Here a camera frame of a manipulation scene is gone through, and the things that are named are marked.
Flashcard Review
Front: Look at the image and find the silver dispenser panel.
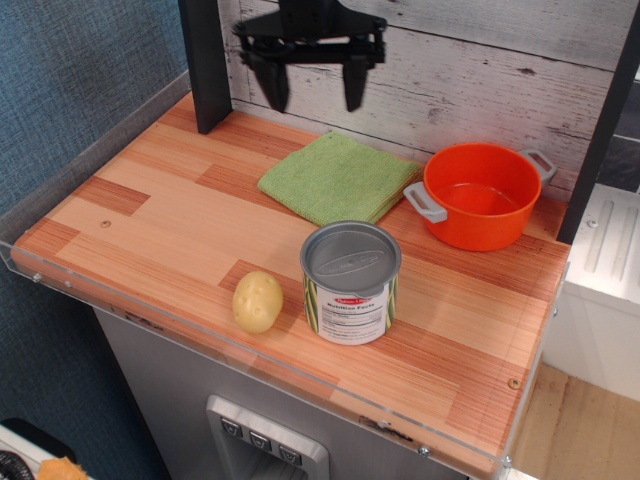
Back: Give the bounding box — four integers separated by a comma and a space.
206, 395, 331, 479

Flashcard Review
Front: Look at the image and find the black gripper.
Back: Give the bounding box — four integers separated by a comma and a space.
233, 1, 387, 113

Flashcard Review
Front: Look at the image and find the dark grey right post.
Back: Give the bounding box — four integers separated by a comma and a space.
556, 2, 639, 245

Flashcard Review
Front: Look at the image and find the orange object bottom left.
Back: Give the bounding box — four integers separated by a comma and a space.
36, 457, 89, 480

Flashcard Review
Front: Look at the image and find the dark grey left post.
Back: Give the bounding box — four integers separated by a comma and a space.
178, 0, 233, 134

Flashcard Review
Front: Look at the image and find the orange pot with grey handles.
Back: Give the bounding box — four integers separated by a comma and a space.
404, 142, 557, 252

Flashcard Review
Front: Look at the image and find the dark grey post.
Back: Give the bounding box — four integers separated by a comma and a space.
178, 0, 233, 134
556, 2, 639, 245

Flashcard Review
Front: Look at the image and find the green towel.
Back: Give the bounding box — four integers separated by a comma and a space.
258, 132, 421, 226

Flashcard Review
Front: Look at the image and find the yellow toy potato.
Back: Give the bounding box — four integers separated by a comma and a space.
232, 271, 284, 334

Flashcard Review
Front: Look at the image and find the grey toy fridge cabinet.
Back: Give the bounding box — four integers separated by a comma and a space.
96, 311, 462, 479

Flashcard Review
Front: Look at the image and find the clear acrylic edge guard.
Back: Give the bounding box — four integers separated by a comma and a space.
1, 77, 568, 479

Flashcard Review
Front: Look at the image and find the white toy sink unit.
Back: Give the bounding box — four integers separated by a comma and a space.
542, 184, 639, 401

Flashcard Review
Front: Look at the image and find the toy tin can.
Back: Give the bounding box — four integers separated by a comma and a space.
300, 221, 402, 346

